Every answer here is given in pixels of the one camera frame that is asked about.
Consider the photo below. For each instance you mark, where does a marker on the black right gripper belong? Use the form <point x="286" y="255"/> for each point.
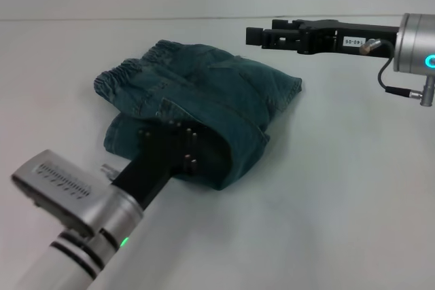
<point x="323" y="37"/>

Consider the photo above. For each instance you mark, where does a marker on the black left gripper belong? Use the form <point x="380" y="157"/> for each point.
<point x="159" y="161"/>

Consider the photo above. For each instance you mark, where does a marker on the blue denim shorts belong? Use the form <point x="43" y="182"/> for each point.
<point x="210" y="83"/>

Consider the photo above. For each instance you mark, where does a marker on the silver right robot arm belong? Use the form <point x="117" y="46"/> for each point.
<point x="413" y="42"/>

